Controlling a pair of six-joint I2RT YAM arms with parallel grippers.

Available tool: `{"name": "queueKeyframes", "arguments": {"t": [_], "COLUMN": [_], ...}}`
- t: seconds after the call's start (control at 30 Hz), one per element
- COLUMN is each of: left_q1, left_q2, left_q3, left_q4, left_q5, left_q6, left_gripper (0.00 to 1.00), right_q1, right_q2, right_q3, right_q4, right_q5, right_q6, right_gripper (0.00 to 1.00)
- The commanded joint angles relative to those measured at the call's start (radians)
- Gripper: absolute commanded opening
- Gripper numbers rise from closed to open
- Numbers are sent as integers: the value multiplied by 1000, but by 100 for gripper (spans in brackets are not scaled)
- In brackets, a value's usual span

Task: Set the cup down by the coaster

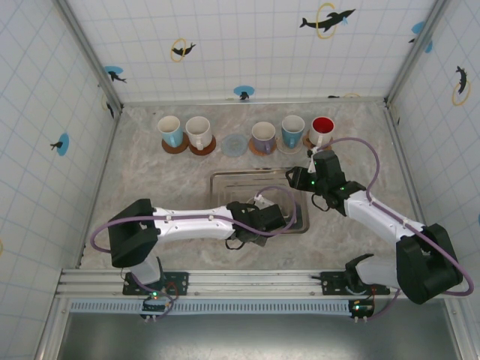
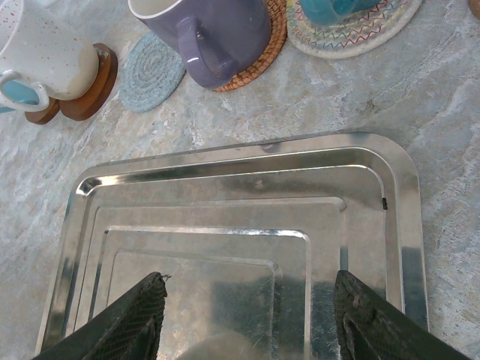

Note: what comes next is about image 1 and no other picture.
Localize paw shaped wooden coaster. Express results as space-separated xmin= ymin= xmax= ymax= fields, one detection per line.
xmin=302 ymin=135 xmax=335 ymax=152

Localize multicolour woven coaster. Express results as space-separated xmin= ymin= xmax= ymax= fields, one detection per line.
xmin=276 ymin=136 xmax=304 ymax=155

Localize white cup red inside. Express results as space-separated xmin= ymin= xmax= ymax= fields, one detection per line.
xmin=308 ymin=116 xmax=336 ymax=148

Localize orange rattan coaster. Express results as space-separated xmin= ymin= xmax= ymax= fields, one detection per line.
xmin=247 ymin=140 xmax=278 ymax=157

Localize blue floral cup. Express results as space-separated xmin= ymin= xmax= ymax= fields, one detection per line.
xmin=280 ymin=115 xmax=305 ymax=149

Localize purple cup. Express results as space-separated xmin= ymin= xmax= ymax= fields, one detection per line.
xmin=250 ymin=121 xmax=278 ymax=154

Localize grey blue woven coaster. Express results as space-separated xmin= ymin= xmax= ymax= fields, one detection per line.
xmin=220 ymin=133 xmax=248 ymax=157

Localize brown wooden coaster white marks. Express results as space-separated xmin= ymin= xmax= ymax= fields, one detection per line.
xmin=188 ymin=134 xmax=218 ymax=156

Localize plain brown wooden coaster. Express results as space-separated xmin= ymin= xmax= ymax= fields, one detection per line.
xmin=161 ymin=133 xmax=191 ymax=154

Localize white ceramic cup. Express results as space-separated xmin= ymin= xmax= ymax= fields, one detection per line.
xmin=185 ymin=115 xmax=212 ymax=150

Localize light blue cup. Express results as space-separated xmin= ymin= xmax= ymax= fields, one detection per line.
xmin=156 ymin=115 xmax=185 ymax=148

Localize metal tray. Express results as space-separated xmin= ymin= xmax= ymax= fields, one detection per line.
xmin=208 ymin=167 xmax=311 ymax=236

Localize grey metal panel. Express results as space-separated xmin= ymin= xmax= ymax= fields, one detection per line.
xmin=59 ymin=313 xmax=462 ymax=360

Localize blue circle seal sticker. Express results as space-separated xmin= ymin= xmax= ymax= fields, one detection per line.
xmin=232 ymin=85 xmax=256 ymax=101

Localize blue sticker with black animal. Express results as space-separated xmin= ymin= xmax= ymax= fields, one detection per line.
xmin=407 ymin=20 xmax=428 ymax=44

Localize blue circle shark sticker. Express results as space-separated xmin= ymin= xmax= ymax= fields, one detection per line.
xmin=103 ymin=65 xmax=128 ymax=84

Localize blue circle fish sticker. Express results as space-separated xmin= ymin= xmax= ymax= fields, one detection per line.
xmin=49 ymin=133 xmax=71 ymax=156

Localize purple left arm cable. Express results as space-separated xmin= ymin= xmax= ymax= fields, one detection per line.
xmin=91 ymin=186 xmax=299 ymax=320

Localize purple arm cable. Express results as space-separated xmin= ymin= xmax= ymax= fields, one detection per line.
xmin=309 ymin=136 xmax=475 ymax=322
xmin=91 ymin=186 xmax=299 ymax=320

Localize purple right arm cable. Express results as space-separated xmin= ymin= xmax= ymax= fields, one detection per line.
xmin=309 ymin=136 xmax=475 ymax=322

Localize wide aluminium base rail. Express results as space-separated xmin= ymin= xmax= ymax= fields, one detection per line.
xmin=55 ymin=268 xmax=466 ymax=299

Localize aluminium frame rail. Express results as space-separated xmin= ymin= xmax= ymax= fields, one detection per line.
xmin=121 ymin=96 xmax=387 ymax=107
xmin=76 ymin=106 xmax=123 ymax=269
xmin=384 ymin=104 xmax=440 ymax=268

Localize grey slotted cable duct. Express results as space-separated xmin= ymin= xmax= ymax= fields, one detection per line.
xmin=69 ymin=298 xmax=446 ymax=315

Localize aluminium corner post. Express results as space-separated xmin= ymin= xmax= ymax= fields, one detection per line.
xmin=52 ymin=0 xmax=125 ymax=117
xmin=384 ymin=0 xmax=449 ymax=110

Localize large dolphin yellow ring sticker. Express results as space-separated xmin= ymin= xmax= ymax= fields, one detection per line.
xmin=298 ymin=2 xmax=356 ymax=41

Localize yellow ring seahorse sticker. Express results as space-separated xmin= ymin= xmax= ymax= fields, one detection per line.
xmin=451 ymin=65 xmax=472 ymax=107

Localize small dolphin yellow ring sticker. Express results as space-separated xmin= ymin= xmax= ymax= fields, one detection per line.
xmin=170 ymin=37 xmax=197 ymax=63

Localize yellow ring black animal sticker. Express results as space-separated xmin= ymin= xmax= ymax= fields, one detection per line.
xmin=100 ymin=93 xmax=116 ymax=120

